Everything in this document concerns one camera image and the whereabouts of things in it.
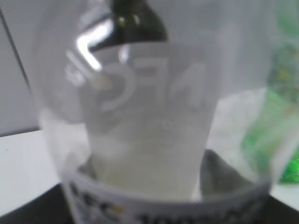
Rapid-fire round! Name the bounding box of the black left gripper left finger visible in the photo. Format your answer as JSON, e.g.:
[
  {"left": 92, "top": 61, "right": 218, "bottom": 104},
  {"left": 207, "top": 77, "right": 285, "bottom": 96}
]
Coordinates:
[{"left": 0, "top": 184, "right": 74, "bottom": 224}]

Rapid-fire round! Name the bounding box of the green soda bottle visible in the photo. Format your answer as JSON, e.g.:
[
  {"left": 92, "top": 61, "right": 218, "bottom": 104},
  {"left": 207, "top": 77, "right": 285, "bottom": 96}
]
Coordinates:
[{"left": 241, "top": 0, "right": 299, "bottom": 184}]

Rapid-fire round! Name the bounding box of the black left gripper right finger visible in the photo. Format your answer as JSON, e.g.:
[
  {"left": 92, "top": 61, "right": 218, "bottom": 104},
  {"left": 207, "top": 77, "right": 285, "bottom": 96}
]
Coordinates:
[{"left": 263, "top": 196, "right": 299, "bottom": 224}]

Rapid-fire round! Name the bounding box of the orange juice bottle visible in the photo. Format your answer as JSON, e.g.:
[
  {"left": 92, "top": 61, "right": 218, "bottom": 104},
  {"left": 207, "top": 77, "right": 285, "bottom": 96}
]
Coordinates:
[{"left": 34, "top": 0, "right": 282, "bottom": 224}]

